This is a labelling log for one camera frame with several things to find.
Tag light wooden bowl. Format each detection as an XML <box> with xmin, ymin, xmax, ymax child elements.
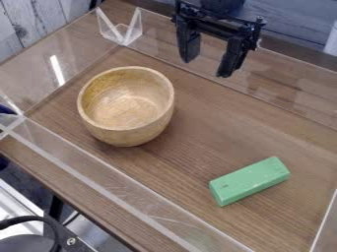
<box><xmin>76</xmin><ymin>66</ymin><xmax>175</xmax><ymax>147</ymax></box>

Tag clear acrylic tray wall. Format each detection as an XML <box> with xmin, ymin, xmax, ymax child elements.
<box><xmin>0</xmin><ymin>2</ymin><xmax>337</xmax><ymax>252</ymax></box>

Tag green rectangular block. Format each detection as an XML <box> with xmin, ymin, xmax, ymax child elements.
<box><xmin>210</xmin><ymin>157</ymin><xmax>290</xmax><ymax>207</ymax></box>

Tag black cable loop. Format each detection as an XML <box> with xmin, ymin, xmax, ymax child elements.
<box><xmin>0</xmin><ymin>215</ymin><xmax>62</xmax><ymax>252</ymax></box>

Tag black table leg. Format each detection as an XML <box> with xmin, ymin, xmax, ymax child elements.
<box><xmin>48</xmin><ymin>196</ymin><xmax>64</xmax><ymax>221</ymax></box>

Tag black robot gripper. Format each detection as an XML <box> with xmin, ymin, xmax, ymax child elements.
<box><xmin>172</xmin><ymin>0</ymin><xmax>266</xmax><ymax>78</ymax></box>

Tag black metal bracket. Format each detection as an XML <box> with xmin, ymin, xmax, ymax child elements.
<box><xmin>54</xmin><ymin>222</ymin><xmax>97</xmax><ymax>252</ymax></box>

